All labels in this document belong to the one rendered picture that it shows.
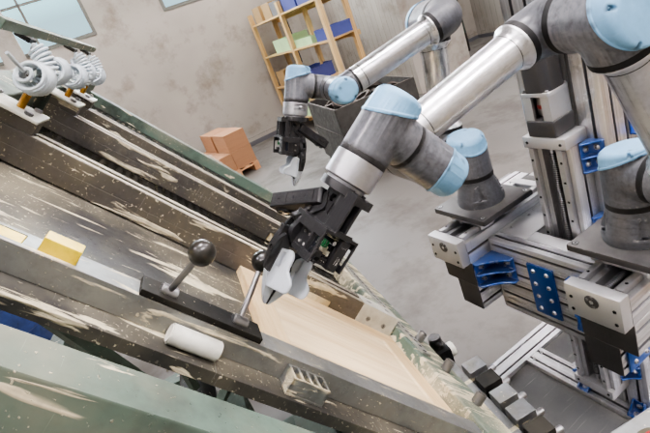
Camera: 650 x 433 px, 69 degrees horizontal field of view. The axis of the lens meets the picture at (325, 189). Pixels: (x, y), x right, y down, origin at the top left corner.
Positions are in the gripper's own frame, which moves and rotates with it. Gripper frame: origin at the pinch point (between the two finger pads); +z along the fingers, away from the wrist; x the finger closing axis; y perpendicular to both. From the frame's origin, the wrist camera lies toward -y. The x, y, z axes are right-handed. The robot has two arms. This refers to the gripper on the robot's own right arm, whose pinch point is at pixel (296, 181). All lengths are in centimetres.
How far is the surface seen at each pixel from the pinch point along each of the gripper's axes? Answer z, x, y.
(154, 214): 5, 26, 46
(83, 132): -10, -23, 59
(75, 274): 4, 66, 61
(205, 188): 5.3, -18.4, 23.9
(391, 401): 30, 72, 12
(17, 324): 155, -292, 100
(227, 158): 36, -545, -137
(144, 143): -7, -46, 40
